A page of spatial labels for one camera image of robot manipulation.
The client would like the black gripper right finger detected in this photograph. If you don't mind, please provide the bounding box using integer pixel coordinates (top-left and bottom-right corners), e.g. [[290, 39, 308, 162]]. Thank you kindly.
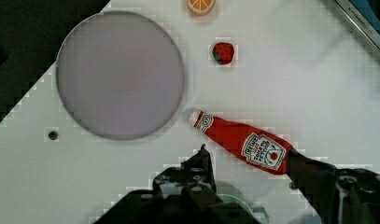
[[286, 150, 380, 224]]

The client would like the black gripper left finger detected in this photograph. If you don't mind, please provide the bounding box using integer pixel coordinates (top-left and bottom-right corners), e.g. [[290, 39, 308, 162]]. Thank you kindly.
[[94, 147, 260, 224]]

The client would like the red plush ketchup bottle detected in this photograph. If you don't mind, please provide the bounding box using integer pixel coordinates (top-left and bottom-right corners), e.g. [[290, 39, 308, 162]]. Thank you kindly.
[[188, 110, 293, 175]]

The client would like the green mug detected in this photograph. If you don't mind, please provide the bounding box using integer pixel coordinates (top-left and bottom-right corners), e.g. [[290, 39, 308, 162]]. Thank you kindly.
[[218, 194, 270, 224]]

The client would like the grey round plate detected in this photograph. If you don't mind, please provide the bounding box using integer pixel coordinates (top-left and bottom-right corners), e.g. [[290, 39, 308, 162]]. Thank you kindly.
[[56, 11, 186, 140]]

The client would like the red plush strawberry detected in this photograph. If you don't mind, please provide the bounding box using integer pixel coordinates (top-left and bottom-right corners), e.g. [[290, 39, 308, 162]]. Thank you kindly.
[[212, 42, 234, 65]]

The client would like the silver toaster oven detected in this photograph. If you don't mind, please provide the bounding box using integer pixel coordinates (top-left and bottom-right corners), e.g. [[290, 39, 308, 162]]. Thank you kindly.
[[331, 0, 380, 53]]

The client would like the orange slice toy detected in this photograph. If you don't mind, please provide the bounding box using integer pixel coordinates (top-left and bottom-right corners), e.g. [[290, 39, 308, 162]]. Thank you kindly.
[[186, 0, 217, 16]]

